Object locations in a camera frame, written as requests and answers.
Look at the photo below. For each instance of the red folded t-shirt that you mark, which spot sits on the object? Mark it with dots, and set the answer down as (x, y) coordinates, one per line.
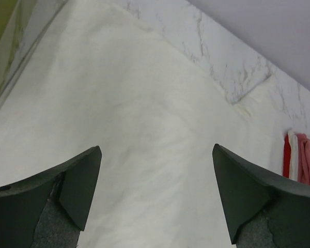
(286, 157)

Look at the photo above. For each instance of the pink folded t-shirt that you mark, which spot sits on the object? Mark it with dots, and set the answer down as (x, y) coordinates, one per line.
(304, 159)

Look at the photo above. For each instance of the white folded t-shirt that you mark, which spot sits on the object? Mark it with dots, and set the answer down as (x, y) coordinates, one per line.
(294, 156)

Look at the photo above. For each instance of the olive green plastic bin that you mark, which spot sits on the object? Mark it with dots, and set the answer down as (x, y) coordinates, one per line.
(8, 43)

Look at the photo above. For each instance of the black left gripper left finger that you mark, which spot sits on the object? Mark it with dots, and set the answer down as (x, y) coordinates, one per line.
(51, 208)

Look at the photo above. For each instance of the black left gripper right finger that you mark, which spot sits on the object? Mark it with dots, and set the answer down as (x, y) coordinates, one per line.
(261, 208)

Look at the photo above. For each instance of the white printed t-shirt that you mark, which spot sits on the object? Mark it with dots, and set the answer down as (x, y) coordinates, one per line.
(100, 77)

